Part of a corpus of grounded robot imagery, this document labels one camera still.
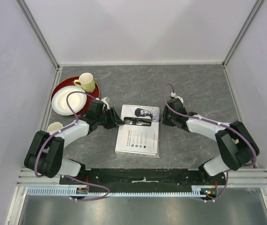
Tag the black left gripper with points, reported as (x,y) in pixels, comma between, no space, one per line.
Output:
(115,119)

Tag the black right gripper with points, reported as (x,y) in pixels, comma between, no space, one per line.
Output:
(163,119)

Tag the silver black hair clipper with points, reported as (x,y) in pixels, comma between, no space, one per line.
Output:
(137,121)

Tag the white cardboard box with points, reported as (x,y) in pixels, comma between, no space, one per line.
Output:
(139,140)

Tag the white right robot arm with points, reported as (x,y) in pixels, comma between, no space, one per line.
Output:
(236,146)

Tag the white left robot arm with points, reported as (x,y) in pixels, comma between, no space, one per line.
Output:
(45,154)

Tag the white round plate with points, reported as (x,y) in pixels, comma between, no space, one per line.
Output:
(77,100)

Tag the yellow mug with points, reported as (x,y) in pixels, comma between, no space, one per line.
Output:
(86,82)

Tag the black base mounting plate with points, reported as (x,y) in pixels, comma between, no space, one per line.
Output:
(148,179)

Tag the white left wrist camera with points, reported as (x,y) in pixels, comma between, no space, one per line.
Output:
(106,100)

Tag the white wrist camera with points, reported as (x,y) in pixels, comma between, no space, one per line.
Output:
(173,95)
(106,100)

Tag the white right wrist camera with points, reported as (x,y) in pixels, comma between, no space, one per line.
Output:
(173,95)

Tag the white cup green handle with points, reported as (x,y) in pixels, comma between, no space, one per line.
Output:
(54,127)

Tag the light blue cable duct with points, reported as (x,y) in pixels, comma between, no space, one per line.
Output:
(92,192)

